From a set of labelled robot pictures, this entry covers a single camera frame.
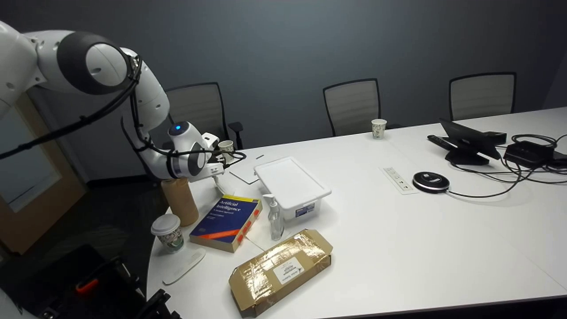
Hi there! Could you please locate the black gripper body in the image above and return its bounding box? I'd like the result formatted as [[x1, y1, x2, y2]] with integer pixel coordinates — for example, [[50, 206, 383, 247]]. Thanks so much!
[[217, 147, 238, 172]]

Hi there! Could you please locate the clear spray bottle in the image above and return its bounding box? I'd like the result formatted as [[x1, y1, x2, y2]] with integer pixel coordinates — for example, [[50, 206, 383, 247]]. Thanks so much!
[[261, 192, 288, 241]]

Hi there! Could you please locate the tan water bottle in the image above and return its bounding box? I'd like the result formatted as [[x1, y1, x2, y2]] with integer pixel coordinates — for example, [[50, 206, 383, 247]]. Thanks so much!
[[160, 176, 201, 229]]

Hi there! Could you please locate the white notepad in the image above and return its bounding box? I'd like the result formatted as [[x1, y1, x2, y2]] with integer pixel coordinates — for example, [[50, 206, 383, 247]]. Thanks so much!
[[229, 158, 265, 186]]

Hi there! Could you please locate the white lidded plastic container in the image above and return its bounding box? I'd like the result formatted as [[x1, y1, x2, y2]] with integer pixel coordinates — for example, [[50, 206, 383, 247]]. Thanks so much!
[[254, 156, 334, 222]]

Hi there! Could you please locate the blue and yellow book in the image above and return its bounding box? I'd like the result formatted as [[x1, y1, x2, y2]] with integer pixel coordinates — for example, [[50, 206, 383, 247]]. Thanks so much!
[[189, 193, 265, 254]]

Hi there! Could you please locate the mesh office chair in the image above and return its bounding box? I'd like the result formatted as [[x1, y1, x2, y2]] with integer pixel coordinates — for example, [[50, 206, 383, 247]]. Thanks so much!
[[321, 76, 383, 138], [447, 69, 518, 123], [166, 80, 245, 149]]

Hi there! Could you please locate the coffee cup with white lid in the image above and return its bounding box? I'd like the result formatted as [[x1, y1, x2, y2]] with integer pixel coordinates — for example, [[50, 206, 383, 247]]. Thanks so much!
[[150, 213, 187, 254]]

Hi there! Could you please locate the taped cardboard box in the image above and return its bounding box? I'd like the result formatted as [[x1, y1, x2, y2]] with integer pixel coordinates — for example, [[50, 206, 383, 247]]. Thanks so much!
[[229, 227, 336, 317]]

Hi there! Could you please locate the white rounded flat sheet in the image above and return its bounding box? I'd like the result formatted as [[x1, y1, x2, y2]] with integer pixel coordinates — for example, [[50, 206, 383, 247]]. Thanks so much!
[[162, 250, 208, 287]]

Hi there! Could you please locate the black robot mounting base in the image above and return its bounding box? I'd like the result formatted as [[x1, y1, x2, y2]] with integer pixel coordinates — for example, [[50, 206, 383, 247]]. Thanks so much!
[[34, 241, 183, 319]]

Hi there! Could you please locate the round black speakerphone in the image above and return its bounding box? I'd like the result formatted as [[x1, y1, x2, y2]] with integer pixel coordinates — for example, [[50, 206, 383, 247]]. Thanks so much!
[[412, 169, 453, 195]]

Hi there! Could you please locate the wooden door with glass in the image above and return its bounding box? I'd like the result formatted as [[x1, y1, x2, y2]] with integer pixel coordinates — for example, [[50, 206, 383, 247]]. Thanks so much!
[[0, 94, 88, 257]]

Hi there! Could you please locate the black adapter box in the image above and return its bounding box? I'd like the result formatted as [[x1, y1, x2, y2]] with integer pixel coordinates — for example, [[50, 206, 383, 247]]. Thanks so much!
[[502, 131, 567, 169]]

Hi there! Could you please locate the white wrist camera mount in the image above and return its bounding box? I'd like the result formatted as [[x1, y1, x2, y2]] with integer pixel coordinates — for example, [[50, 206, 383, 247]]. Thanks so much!
[[199, 130, 222, 153]]

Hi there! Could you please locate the black speakerphone cable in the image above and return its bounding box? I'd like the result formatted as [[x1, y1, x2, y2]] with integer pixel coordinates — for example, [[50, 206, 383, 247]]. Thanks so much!
[[445, 158, 534, 200]]

